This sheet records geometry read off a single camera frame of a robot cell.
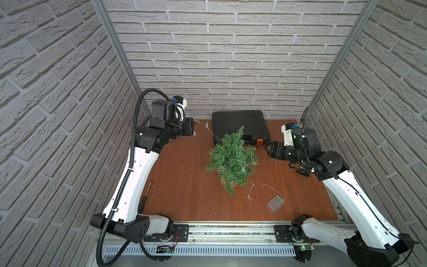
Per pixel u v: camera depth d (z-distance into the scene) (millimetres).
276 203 828
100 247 341
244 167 635
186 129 580
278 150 589
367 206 394
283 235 736
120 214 372
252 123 1130
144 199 827
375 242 374
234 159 638
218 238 729
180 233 731
